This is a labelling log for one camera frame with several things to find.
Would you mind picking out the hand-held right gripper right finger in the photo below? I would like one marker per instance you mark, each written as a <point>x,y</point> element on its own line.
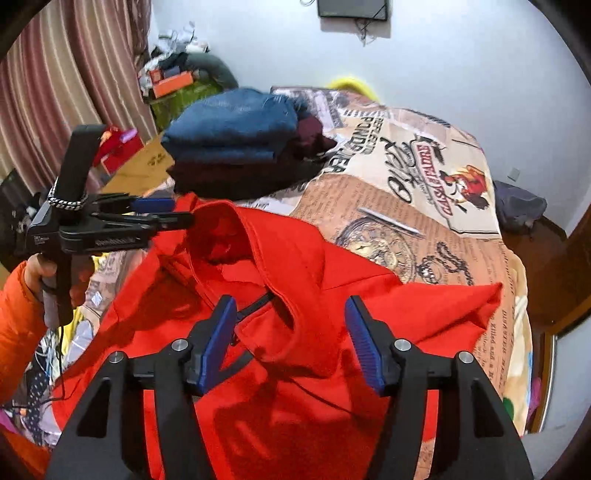
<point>364,346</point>

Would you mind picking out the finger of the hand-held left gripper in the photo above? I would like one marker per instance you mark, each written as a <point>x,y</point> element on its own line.
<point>166,220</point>
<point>152,204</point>

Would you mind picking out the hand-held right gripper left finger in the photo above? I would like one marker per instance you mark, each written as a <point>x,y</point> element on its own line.
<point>217,341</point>

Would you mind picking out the red zip jacket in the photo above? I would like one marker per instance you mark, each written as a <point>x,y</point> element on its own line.
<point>295,258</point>

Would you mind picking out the person's left hand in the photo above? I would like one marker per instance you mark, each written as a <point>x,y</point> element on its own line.
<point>33,274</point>

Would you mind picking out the cardboard box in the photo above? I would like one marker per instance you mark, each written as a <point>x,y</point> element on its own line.
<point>147,161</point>

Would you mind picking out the red plush toy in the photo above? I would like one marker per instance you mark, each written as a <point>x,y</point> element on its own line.
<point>120,147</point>

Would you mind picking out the folded blue jeans stack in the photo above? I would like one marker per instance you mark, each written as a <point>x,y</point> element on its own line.
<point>258,177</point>

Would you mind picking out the orange box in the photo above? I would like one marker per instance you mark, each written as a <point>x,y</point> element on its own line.
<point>173,83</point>

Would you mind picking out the printed newspaper-pattern bedsheet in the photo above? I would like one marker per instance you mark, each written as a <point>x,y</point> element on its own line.
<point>415,230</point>

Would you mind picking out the grey plush pillow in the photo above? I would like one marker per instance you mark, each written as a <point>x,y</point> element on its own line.
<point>212,64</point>

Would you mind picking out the pile of mixed clutter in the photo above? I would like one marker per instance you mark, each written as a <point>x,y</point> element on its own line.
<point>171,50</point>

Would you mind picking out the striped pink beige curtain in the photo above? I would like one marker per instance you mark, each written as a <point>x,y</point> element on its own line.
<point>69,69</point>

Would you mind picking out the pink slipper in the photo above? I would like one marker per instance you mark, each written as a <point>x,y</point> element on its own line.
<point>534,397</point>

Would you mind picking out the grey backpack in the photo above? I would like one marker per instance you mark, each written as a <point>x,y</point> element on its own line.
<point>517,205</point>

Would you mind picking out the white sliding door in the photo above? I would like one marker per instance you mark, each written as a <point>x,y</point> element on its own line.
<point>568,392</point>

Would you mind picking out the yellow foam tube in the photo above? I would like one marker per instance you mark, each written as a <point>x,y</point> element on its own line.
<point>346,83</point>

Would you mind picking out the white wall socket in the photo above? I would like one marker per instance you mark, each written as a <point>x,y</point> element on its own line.
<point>513,174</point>

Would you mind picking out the small black wall monitor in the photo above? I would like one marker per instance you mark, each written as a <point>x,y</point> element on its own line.
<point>351,9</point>

